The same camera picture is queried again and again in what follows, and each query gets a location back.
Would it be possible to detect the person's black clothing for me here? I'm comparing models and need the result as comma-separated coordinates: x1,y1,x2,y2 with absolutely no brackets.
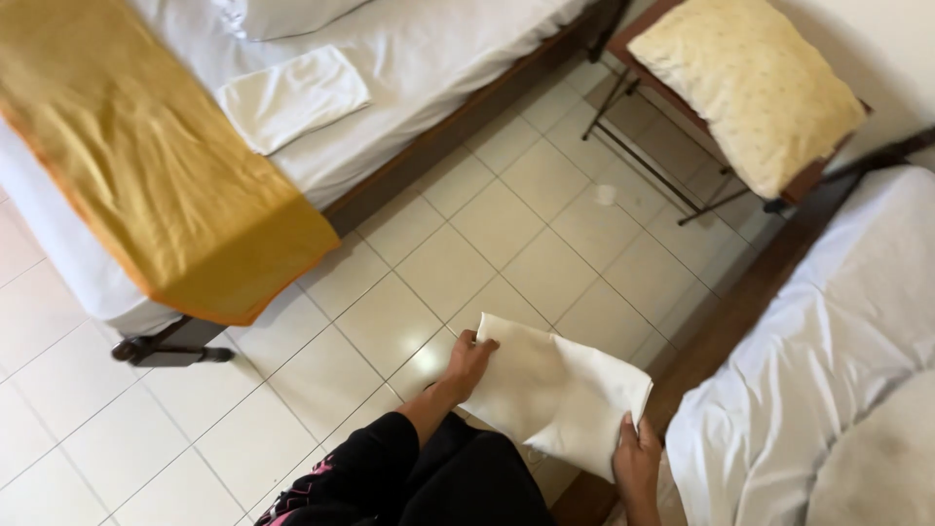
253,411,559,526

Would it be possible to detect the grey white bare pillow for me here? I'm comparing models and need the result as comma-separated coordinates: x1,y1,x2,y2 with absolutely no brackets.
805,369,935,526

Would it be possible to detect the cream patterned pillow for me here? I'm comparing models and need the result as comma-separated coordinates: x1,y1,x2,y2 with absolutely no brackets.
627,0,869,200

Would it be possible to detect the folded white towel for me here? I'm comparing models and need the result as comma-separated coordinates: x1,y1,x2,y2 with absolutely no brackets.
217,44,372,156

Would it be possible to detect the golden yellow bed runner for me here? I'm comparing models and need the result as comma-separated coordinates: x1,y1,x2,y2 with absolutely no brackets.
0,0,342,327

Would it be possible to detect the person's left hand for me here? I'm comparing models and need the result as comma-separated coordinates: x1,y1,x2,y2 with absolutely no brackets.
443,329,501,405

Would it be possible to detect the person's right hand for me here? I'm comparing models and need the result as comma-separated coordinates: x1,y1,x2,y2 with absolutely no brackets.
612,411,663,505

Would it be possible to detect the wooden metal-legged side table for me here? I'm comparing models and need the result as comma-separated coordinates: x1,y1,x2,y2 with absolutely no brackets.
581,0,875,226

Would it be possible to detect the white pillowcase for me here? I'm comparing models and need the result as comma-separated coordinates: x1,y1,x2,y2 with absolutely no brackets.
458,313,654,484

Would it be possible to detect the bed with rumpled white sheet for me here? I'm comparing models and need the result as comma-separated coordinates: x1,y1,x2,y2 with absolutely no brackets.
549,126,935,526

